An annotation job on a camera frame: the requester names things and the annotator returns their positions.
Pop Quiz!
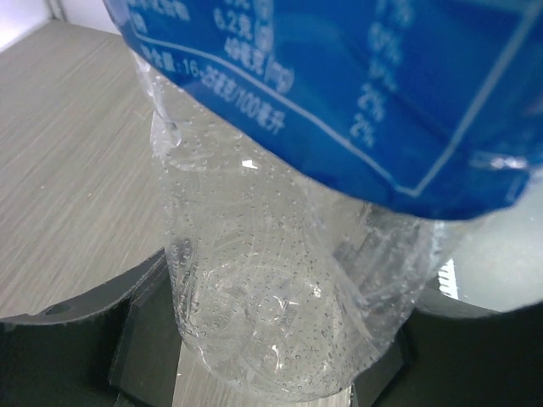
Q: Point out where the slotted cable duct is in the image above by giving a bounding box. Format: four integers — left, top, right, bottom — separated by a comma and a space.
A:
437, 259, 459, 300

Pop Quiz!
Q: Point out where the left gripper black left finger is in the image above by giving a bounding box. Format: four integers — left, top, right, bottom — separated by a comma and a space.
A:
1, 250, 182, 406

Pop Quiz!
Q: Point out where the blue labelled plastic bottle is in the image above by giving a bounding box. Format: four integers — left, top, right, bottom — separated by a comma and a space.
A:
105, 1, 542, 403

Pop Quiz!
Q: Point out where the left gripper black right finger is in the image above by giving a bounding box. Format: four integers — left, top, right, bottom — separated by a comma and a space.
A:
351, 296, 542, 406

